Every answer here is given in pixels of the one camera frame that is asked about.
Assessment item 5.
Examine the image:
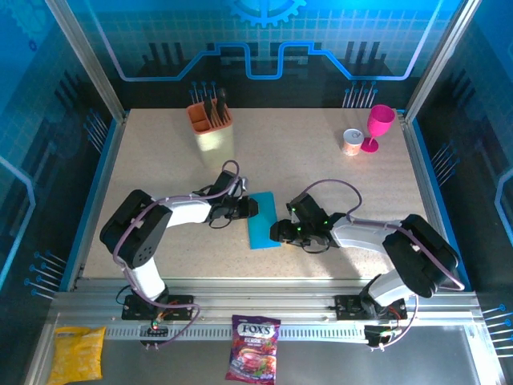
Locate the small circuit board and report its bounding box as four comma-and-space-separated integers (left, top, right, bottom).
363, 324, 402, 349
138, 318, 172, 338

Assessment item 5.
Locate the thick black knife handle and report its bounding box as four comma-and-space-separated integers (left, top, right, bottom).
217, 88, 230, 121

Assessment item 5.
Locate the pink plastic goblet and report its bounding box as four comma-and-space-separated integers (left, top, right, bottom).
359, 104, 397, 155

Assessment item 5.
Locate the yellow snack bag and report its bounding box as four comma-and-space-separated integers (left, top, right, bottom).
46, 326, 107, 385

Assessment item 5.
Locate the orange drink can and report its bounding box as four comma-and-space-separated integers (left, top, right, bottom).
341, 128, 365, 157

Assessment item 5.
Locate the left aluminium frame post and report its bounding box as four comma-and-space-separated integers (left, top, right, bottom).
43, 0, 130, 124

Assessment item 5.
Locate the purple candy bag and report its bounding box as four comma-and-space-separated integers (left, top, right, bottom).
224, 314, 282, 382

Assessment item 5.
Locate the aluminium front frame rail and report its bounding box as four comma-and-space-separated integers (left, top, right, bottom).
50, 276, 482, 326

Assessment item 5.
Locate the right table side rail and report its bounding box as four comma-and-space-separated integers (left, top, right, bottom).
400, 111, 472, 292

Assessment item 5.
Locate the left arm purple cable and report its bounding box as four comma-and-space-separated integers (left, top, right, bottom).
111, 159, 246, 351

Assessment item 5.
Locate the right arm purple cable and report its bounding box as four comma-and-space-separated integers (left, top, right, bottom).
302, 179, 466, 351

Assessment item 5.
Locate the right aluminium frame post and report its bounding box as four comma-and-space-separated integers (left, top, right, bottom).
403, 0, 483, 124

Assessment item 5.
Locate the cream knife block orange top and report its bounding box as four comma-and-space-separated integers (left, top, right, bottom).
187, 102, 236, 169

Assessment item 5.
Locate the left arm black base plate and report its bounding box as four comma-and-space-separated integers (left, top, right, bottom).
121, 294, 195, 322

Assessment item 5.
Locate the white slotted cable duct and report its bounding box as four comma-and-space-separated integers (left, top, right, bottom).
104, 325, 370, 342

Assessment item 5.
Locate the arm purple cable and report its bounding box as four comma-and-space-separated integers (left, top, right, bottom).
111, 159, 246, 351
302, 179, 466, 351

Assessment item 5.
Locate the aluminium frame post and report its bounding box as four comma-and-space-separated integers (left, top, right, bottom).
403, 0, 483, 124
43, 0, 130, 124

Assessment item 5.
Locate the table side rail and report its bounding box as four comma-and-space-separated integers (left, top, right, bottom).
66, 114, 129, 292
400, 111, 472, 292

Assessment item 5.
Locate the right small circuit board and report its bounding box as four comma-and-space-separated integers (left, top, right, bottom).
363, 324, 402, 349

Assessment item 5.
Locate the blue cloth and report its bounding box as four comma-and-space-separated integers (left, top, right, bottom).
245, 191, 281, 250

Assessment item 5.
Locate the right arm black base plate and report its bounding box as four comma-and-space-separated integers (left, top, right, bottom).
334, 294, 409, 322

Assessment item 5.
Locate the left small circuit board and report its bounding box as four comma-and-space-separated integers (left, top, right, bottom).
138, 318, 172, 338

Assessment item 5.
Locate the left table side rail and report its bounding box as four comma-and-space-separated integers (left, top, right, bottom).
66, 114, 129, 292

